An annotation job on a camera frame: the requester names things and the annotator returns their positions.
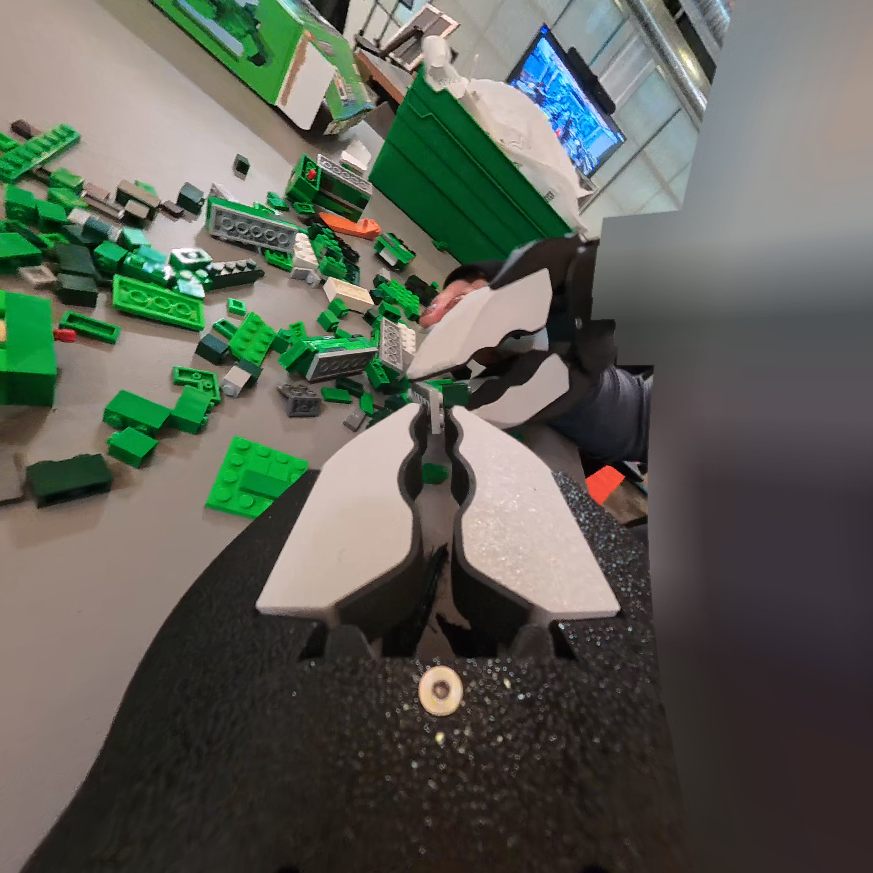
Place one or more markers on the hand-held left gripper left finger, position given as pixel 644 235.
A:
pixel 341 532

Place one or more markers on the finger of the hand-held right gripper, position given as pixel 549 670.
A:
pixel 539 389
pixel 477 320

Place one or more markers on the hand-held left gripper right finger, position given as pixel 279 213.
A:
pixel 525 539

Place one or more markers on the grey green brick assembly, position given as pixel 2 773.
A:
pixel 429 402

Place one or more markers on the pile of toy bricks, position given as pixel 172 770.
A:
pixel 157 303

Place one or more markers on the person's right forearm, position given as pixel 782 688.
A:
pixel 614 416

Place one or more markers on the grey desk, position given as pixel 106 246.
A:
pixel 136 580

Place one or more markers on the person's right hand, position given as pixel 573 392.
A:
pixel 453 290

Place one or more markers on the orange red block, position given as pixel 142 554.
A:
pixel 603 485

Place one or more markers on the green plastic crate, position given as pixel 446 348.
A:
pixel 443 170

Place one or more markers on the orange toy brick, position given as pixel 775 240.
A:
pixel 348 225

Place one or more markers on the white plastic bag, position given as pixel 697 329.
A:
pixel 525 129

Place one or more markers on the black bar above television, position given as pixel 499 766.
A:
pixel 593 82

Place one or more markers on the wooden side table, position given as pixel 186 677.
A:
pixel 382 75

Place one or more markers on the green toy box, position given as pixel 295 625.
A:
pixel 286 34

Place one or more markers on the wall television screen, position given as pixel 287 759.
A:
pixel 566 102

